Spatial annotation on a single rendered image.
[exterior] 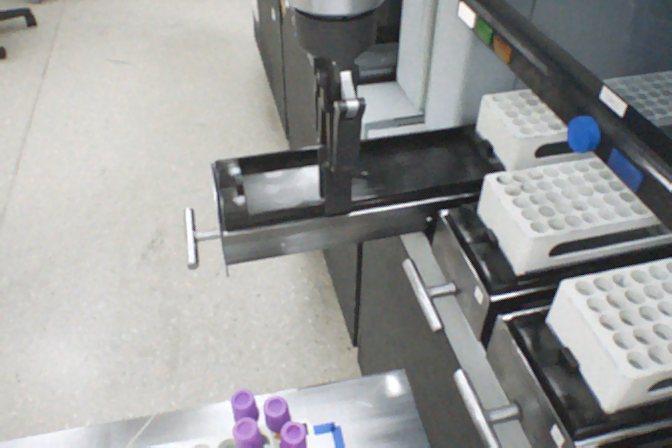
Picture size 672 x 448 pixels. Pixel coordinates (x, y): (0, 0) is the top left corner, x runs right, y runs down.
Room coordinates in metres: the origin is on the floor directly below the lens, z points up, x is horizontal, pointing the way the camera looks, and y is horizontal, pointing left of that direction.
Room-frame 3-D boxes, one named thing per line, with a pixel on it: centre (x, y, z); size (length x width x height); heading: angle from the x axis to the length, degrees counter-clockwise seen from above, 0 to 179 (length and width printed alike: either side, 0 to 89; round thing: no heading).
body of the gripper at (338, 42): (0.50, 0.00, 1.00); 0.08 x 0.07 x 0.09; 14
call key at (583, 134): (0.39, -0.21, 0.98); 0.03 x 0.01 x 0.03; 14
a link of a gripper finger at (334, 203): (0.48, -0.01, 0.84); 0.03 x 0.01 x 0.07; 104
